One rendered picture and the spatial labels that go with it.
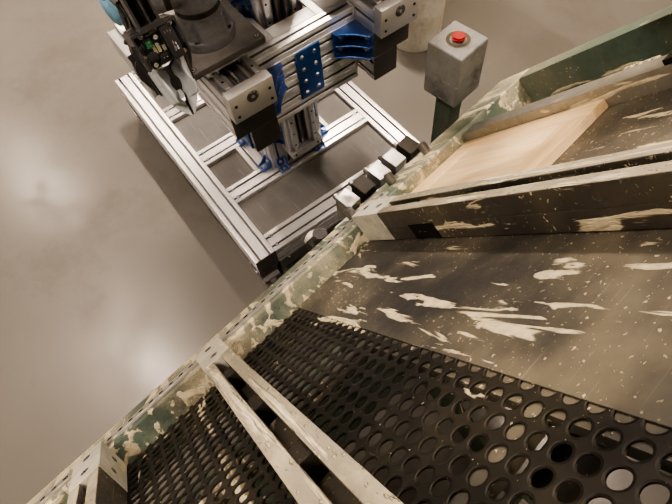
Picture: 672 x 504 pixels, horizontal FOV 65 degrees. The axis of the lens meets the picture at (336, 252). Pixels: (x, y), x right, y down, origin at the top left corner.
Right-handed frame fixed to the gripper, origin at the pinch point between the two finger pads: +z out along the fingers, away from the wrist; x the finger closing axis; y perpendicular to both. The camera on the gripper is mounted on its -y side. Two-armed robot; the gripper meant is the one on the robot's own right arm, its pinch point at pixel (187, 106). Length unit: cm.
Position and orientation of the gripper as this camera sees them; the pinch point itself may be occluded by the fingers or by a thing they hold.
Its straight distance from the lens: 93.5
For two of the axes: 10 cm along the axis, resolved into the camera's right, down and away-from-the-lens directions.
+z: 3.4, 7.4, 5.8
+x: 8.0, -5.5, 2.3
